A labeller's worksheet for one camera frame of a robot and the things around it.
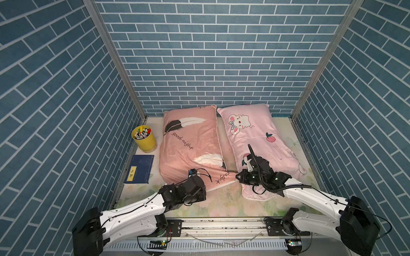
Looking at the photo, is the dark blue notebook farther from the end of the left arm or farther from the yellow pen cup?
the end of the left arm

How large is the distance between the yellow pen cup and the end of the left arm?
0.42 metres

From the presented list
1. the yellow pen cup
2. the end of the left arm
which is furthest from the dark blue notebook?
the end of the left arm

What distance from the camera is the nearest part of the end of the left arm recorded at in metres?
0.55

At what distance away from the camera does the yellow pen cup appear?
930mm

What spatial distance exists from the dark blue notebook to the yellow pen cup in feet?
0.17

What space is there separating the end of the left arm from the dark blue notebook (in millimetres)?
377

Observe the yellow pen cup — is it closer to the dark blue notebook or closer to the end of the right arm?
the dark blue notebook

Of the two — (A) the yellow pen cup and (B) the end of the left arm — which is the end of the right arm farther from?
(A) the yellow pen cup

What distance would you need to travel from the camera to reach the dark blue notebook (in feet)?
2.97

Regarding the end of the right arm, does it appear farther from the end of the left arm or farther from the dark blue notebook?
the dark blue notebook
